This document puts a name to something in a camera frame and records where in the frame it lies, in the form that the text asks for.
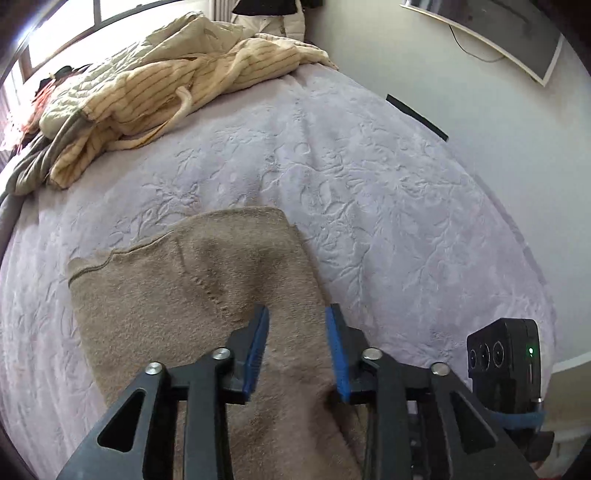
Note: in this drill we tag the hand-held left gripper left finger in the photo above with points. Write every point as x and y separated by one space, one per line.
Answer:
258 341

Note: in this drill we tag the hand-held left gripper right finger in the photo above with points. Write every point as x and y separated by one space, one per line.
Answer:
336 350

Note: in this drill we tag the brown knit sweater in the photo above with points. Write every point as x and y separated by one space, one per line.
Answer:
184 295

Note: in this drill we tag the bed with lilac bedspread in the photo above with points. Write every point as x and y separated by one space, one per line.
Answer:
369 207

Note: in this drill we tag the black strip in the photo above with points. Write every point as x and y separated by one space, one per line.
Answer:
415 116

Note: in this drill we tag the cream striped garment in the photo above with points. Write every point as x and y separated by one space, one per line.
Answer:
152 87

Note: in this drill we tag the grey cloth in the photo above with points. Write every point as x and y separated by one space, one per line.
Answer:
37 161

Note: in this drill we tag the pale green quilted blanket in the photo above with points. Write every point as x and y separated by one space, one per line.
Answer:
111 69

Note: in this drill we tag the white pillow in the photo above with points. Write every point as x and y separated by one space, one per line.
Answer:
268 25

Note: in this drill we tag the pink cloth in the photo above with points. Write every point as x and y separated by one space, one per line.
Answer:
39 108

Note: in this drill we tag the dark bag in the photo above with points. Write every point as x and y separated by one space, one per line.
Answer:
62 73

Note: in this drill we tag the black cloth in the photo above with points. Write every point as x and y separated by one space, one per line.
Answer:
272 5

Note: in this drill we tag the wall-mounted television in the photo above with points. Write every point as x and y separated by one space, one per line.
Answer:
498 27

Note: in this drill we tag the window with dark frame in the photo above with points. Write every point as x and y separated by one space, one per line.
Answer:
69 27

